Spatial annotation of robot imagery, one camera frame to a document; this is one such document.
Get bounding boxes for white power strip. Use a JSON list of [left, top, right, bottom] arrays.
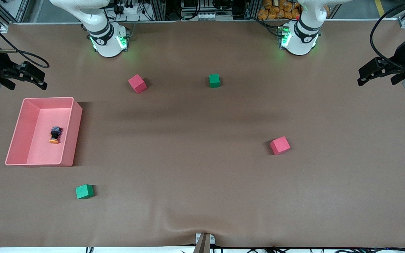
[[116, 2, 140, 14]]

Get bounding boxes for pink plastic bin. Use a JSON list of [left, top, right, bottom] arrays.
[[5, 97, 83, 167]]

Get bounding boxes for pink foam cube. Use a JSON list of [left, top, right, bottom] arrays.
[[128, 74, 148, 94], [270, 136, 291, 156]]

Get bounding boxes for orange objects heap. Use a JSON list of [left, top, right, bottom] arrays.
[[258, 0, 302, 20]]

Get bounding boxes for brown table cover sheet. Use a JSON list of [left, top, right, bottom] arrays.
[[0, 19, 405, 248]]

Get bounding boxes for orange capped black push button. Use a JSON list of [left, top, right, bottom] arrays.
[[49, 126, 62, 144]]

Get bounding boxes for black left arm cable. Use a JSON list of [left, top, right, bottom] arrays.
[[369, 0, 405, 71]]

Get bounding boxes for metal table clamp bracket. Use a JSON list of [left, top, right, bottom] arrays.
[[193, 233, 216, 253]]

